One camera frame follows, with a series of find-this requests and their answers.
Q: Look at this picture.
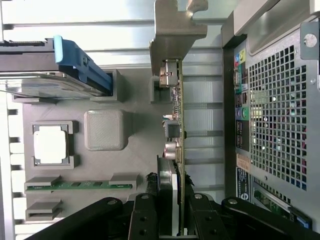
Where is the grey printed parts rack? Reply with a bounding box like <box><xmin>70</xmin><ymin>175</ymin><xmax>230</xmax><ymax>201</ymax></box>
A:
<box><xmin>9</xmin><ymin>68</ymin><xmax>177</xmax><ymax>223</ymax></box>

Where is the green RAM stick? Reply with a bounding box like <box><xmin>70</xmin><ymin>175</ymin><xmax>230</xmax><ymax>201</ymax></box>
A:
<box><xmin>24</xmin><ymin>182</ymin><xmax>133</xmax><ymax>192</ymax></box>

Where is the blue card retention latch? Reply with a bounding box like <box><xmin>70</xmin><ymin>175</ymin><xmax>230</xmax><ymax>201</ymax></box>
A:
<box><xmin>287</xmin><ymin>206</ymin><xmax>314</xmax><ymax>230</ymax></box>

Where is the silver CPU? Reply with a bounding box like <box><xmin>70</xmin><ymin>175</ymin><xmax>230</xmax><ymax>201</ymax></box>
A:
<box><xmin>32</xmin><ymin>124</ymin><xmax>70</xmax><ymax>165</ymax></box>

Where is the open black PC case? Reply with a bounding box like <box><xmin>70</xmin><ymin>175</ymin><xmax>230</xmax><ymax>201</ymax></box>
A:
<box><xmin>221</xmin><ymin>0</ymin><xmax>320</xmax><ymax>240</ymax></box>

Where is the hard disk in blue caddy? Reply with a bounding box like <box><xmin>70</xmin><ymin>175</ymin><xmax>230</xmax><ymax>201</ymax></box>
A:
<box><xmin>0</xmin><ymin>34</ymin><xmax>114</xmax><ymax>98</ymax></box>

